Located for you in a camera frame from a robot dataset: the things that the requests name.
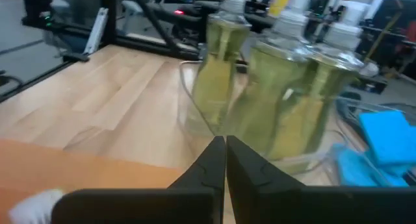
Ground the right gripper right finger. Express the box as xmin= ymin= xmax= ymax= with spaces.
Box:
xmin=226 ymin=134 xmax=416 ymax=224

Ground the black aluminium table frame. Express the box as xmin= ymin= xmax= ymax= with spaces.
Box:
xmin=0 ymin=0 xmax=204 ymax=103

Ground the yellow canister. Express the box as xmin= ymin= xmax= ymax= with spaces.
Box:
xmin=268 ymin=0 xmax=292 ymax=18

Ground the green dish brush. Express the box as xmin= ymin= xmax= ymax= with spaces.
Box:
xmin=8 ymin=188 xmax=66 ymax=224

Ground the clear plastic bin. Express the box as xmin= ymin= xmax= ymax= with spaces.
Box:
xmin=177 ymin=59 xmax=332 ymax=177
xmin=324 ymin=97 xmax=416 ymax=188

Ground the clear yellow soap pump bottle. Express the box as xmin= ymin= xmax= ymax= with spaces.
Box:
xmin=269 ymin=22 xmax=364 ymax=162
xmin=191 ymin=0 xmax=252 ymax=136
xmin=233 ymin=9 xmax=315 ymax=158

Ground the orange silicone mat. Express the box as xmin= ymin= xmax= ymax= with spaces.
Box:
xmin=0 ymin=138 xmax=187 ymax=224

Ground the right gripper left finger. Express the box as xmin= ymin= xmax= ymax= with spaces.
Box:
xmin=51 ymin=135 xmax=228 ymax=224

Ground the white light strip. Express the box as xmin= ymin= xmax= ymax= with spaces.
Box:
xmin=83 ymin=6 xmax=109 ymax=56

